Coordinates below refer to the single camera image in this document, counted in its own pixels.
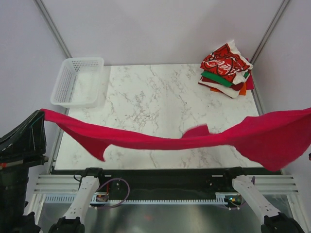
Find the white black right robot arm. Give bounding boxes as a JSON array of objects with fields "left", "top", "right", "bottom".
[{"left": 222, "top": 174, "right": 304, "bottom": 233}]

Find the orange folded shirt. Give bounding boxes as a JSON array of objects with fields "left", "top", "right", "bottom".
[{"left": 210, "top": 83, "right": 247, "bottom": 96}]

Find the dark red folded shirt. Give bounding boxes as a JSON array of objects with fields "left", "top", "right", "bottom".
[{"left": 199, "top": 76, "right": 247, "bottom": 92}]

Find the red white printed shirt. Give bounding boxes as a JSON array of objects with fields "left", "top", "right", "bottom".
[{"left": 200, "top": 40, "right": 253, "bottom": 84}]

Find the magenta folded shirt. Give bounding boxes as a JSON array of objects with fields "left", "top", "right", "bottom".
[{"left": 246, "top": 69, "right": 254, "bottom": 90}]

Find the white folded shirt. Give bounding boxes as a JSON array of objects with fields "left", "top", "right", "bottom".
[{"left": 209, "top": 85, "right": 240, "bottom": 99}]

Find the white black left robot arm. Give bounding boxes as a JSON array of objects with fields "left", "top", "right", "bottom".
[{"left": 0, "top": 110, "right": 107, "bottom": 233}]

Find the left aluminium frame post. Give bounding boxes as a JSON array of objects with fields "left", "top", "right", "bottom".
[{"left": 33, "top": 0, "right": 72, "bottom": 58}]

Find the right aluminium frame post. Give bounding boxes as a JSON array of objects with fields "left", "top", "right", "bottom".
[{"left": 250, "top": 0, "right": 292, "bottom": 64}]

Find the white plastic basket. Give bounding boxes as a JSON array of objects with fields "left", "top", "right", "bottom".
[{"left": 50, "top": 57, "right": 104, "bottom": 108}]

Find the white slotted cable duct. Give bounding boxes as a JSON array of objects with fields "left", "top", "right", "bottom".
[{"left": 44, "top": 194, "right": 227, "bottom": 205}]

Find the aluminium frame post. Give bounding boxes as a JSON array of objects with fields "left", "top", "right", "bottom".
[
  {"left": 250, "top": 0, "right": 292, "bottom": 64},
  {"left": 33, "top": 0, "right": 72, "bottom": 58}
]

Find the crimson red t shirt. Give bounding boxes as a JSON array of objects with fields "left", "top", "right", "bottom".
[{"left": 42, "top": 108, "right": 311, "bottom": 171}]

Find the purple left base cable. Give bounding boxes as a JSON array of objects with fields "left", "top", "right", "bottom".
[{"left": 89, "top": 177, "right": 131, "bottom": 210}]

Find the green folded shirt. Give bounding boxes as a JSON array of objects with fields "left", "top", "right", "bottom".
[{"left": 201, "top": 71, "right": 244, "bottom": 87}]

